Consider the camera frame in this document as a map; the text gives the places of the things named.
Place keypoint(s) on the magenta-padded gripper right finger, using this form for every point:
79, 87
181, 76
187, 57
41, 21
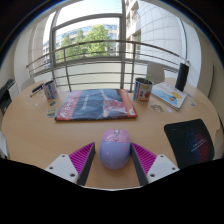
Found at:
161, 166

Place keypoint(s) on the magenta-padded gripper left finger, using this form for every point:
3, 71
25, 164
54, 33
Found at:
63, 166

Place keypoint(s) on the pink and lilac computer mouse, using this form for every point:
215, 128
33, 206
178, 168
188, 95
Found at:
114, 151

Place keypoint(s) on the black mouse pad with swirls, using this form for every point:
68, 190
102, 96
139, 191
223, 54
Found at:
191, 143

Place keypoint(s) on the green sticker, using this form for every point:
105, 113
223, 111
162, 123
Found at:
51, 113

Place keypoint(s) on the transparent sticker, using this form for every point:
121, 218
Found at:
156, 108

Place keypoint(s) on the white chair with wooden legs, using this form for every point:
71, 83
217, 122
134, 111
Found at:
3, 145

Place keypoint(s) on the red and blue magazine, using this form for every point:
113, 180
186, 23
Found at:
95, 104

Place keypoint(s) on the open illustrated booklet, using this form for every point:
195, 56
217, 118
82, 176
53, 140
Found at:
170, 95

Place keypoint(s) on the printed tin can with pens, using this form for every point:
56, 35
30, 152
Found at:
50, 90

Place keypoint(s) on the printed tin can with plant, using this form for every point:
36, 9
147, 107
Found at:
143, 90

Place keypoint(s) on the dark pen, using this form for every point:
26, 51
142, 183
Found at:
36, 89

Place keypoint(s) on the black printer on cabinet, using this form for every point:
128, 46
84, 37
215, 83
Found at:
6, 96

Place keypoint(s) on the black cylindrical speaker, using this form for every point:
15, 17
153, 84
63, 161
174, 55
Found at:
182, 76

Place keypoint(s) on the grey metal railing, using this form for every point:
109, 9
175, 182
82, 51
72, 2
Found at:
100, 42

